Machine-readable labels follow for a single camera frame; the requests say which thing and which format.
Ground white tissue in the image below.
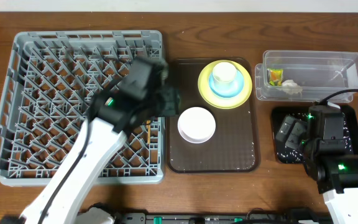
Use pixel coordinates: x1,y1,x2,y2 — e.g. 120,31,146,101
282,80,303,95

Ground yellow green snack wrapper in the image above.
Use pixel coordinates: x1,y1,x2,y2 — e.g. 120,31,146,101
267,68,283,86

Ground white bowl with food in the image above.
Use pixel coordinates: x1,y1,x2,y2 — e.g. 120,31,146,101
177,107,216,144

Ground white cup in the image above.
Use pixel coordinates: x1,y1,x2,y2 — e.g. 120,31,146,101
212,62,237,91

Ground grey dishwasher rack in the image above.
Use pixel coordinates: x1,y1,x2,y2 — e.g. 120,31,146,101
0,30,164,187

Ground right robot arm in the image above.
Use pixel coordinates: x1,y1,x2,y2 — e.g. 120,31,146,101
272,103,358,223

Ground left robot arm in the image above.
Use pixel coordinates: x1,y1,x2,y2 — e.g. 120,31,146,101
19,57,180,223

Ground black tray bin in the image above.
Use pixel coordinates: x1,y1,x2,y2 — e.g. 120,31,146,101
279,105,358,154

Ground spilled rice and shells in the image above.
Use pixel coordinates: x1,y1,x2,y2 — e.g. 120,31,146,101
277,110,352,164

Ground clear plastic container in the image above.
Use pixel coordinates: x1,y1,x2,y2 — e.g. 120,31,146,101
255,50,358,102

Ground yellow plate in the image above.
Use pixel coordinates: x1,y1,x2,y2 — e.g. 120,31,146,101
198,60,252,110

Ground dark brown serving tray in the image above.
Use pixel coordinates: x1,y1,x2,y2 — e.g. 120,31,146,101
165,58,260,173

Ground light blue bowl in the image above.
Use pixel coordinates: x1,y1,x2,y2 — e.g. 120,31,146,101
209,70,244,98

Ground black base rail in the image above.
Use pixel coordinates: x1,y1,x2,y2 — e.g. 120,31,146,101
79,203,332,224

